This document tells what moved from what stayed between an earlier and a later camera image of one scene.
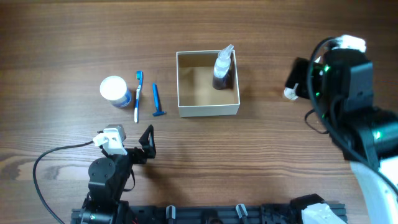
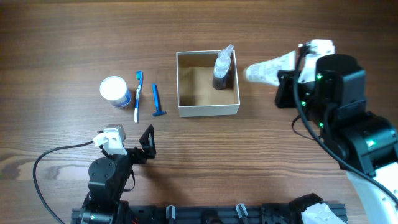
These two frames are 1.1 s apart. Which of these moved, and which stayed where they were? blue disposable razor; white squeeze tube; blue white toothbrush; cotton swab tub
Moved: white squeeze tube
Stayed: cotton swab tub; blue white toothbrush; blue disposable razor
